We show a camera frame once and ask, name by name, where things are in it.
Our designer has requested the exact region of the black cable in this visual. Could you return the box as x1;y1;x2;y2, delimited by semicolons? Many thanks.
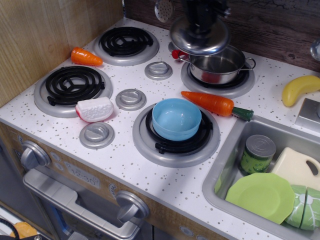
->
0;217;21;240

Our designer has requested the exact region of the green plastic plate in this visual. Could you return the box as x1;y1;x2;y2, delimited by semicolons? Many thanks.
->
225;173;296;224

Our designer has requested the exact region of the orange carrot with green top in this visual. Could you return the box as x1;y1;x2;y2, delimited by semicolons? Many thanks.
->
180;91;254;122

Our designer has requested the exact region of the orange object bottom left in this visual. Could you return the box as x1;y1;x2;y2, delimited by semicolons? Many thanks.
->
13;222;38;239

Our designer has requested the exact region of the cream cutting board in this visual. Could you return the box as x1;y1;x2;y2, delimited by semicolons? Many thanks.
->
271;147;320;191

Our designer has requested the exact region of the silver stove knob middle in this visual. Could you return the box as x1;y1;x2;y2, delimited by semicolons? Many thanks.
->
115;88;147;111

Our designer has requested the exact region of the silver oven dial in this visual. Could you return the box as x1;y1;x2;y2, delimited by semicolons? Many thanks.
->
20;140;52;171
116;190;150;223

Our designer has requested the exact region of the orange carrot piece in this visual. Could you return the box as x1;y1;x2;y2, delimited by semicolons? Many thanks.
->
70;47;103;67

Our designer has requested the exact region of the green toy cabbage half right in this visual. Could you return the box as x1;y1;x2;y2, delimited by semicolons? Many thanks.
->
300;187;320;231

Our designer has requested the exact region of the front left black burner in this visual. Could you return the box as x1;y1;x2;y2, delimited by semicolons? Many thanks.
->
33;65;113;118

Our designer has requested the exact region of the black burner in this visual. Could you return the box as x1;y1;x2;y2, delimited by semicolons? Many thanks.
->
132;105;220;168
33;65;113;118
93;26;160;67
180;63;256;99

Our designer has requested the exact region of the blue plastic bowl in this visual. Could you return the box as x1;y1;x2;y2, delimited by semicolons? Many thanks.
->
152;98;202;141

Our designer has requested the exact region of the green toy cabbage half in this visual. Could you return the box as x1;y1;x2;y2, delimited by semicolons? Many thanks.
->
300;187;320;231
284;185;307;228

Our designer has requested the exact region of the silver oven dial right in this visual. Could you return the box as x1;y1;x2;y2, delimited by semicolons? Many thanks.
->
116;190;150;223

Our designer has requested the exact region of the yellow toy banana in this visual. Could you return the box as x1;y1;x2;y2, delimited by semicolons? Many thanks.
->
281;75;320;107

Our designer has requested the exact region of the back right black burner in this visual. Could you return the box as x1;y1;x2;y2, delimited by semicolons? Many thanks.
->
180;63;256;99

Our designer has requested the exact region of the silver stove knob top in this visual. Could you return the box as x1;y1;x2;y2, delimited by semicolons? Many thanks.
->
144;61;173;81

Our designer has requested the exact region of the red toy utensil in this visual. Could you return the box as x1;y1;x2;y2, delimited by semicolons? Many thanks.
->
171;49;189;60

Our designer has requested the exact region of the steel pot lid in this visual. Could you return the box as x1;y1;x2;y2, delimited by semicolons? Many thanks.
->
169;16;231;56

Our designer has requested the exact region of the back left black burner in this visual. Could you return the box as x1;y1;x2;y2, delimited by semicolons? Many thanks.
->
93;26;160;67

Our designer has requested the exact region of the silver stove knob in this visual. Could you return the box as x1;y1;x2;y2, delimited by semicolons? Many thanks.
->
115;88;147;111
144;61;173;81
79;122;115;150

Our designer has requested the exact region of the silver oven dial left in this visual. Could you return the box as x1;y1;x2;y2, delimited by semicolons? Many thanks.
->
20;140;52;171

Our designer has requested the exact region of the silver sink basin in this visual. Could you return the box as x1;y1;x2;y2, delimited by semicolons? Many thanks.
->
202;116;320;240

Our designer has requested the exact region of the steel pot with handles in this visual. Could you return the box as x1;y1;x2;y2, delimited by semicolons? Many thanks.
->
180;45;256;85

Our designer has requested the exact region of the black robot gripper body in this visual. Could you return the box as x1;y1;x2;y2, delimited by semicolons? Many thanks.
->
180;0;231;38

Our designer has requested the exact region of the silver slotted spoon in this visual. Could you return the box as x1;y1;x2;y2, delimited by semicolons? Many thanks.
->
154;0;175;23

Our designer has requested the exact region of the green labelled tin can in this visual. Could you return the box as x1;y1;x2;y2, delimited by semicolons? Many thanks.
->
238;134;276;176

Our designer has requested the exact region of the silver oven door handle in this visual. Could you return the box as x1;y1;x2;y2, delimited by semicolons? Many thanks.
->
23;169;140;240

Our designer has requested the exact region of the front right black burner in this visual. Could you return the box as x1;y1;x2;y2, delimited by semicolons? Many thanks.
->
132;105;220;168

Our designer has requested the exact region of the silver stove knob bottom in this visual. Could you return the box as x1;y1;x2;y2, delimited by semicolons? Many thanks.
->
79;122;115;150

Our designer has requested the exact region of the white and red toy food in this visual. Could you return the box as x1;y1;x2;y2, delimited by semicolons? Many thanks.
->
75;97;114;123

